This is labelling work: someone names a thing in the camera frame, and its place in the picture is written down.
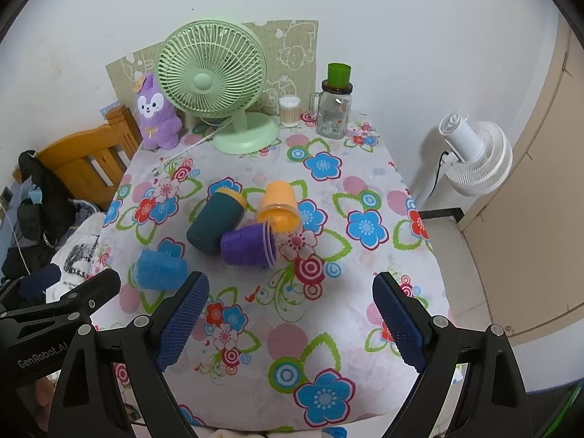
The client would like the wooden chair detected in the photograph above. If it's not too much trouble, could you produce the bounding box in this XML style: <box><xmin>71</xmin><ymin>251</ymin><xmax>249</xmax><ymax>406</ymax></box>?
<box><xmin>32</xmin><ymin>105</ymin><xmax>143</xmax><ymax>210</ymax></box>

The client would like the purple plush rabbit toy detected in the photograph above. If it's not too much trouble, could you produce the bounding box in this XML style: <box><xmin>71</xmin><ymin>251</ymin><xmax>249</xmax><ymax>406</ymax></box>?
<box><xmin>135</xmin><ymin>72</ymin><xmax>182</xmax><ymax>151</ymax></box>

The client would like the cotton swab container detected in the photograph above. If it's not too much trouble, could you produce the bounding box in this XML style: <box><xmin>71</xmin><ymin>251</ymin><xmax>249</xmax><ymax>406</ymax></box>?
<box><xmin>278</xmin><ymin>95</ymin><xmax>301</xmax><ymax>128</ymax></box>

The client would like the green cup on jar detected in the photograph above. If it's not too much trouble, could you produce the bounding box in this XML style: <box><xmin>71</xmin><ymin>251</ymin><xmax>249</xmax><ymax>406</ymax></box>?
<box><xmin>327</xmin><ymin>62</ymin><xmax>351</xmax><ymax>90</ymax></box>

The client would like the dark teal cup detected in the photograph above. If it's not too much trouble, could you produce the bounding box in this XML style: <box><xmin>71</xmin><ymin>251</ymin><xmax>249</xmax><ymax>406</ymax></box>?
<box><xmin>187</xmin><ymin>188</ymin><xmax>247</xmax><ymax>255</ymax></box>

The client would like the black jacket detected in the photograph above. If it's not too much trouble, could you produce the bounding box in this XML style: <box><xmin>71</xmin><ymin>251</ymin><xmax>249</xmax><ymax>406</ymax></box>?
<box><xmin>1</xmin><ymin>150</ymin><xmax>76</xmax><ymax>281</ymax></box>

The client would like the white fan power cable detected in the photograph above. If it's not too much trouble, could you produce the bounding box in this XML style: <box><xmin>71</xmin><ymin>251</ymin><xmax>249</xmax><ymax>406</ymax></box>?
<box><xmin>152</xmin><ymin>116</ymin><xmax>239</xmax><ymax>177</ymax></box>

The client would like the beige cartoon cardboard panel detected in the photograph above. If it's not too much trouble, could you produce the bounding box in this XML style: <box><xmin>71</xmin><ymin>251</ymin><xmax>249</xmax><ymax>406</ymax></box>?
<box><xmin>106</xmin><ymin>20</ymin><xmax>319</xmax><ymax>116</ymax></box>

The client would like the green desk fan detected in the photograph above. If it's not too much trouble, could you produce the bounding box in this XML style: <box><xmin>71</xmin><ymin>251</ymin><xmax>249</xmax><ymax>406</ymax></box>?
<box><xmin>156</xmin><ymin>19</ymin><xmax>279</xmax><ymax>155</ymax></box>

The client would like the purple plastic cup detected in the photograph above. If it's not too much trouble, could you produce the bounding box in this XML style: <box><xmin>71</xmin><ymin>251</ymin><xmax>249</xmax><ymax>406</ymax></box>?
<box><xmin>221</xmin><ymin>222</ymin><xmax>276</xmax><ymax>268</ymax></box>

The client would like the white printed t-shirt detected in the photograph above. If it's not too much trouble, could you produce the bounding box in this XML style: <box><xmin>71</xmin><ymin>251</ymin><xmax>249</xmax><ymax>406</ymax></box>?
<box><xmin>46</xmin><ymin>212</ymin><xmax>105</xmax><ymax>303</ymax></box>

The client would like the orange plastic cup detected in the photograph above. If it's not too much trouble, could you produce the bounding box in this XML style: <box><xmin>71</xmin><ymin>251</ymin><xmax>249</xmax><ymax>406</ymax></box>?
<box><xmin>255</xmin><ymin>181</ymin><xmax>301</xmax><ymax>233</ymax></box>

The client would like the glass mason jar mug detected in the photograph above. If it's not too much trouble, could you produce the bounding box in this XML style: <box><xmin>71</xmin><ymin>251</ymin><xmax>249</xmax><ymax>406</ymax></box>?
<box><xmin>309</xmin><ymin>79</ymin><xmax>353</xmax><ymax>139</ymax></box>

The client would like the white circulator fan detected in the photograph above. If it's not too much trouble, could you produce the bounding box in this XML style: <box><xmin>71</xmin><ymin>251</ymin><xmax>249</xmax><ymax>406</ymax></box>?
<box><xmin>412</xmin><ymin>113</ymin><xmax>513</xmax><ymax>208</ymax></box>

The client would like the floral tablecloth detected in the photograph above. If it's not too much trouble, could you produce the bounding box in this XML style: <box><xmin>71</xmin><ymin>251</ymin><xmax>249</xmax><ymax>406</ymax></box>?
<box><xmin>92</xmin><ymin>116</ymin><xmax>449</xmax><ymax>431</ymax></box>

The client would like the blue plastic cup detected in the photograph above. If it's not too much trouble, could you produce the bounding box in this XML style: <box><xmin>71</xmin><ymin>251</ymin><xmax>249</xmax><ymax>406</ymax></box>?
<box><xmin>129</xmin><ymin>249</ymin><xmax>188</xmax><ymax>291</ymax></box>

